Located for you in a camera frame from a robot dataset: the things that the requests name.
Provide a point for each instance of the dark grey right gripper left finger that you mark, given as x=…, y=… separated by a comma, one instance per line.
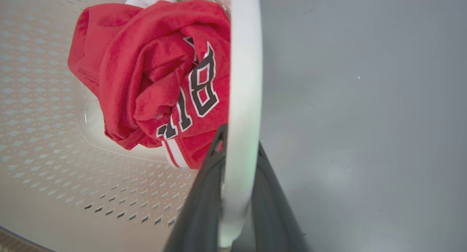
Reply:
x=199, y=212

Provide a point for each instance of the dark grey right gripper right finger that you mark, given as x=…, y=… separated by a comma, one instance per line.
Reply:
x=271, y=215

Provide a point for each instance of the white perforated plastic laundry basket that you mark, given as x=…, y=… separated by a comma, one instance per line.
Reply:
x=47, y=142

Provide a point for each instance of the red jersey with black lettering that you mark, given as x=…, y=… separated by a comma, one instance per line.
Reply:
x=146, y=73

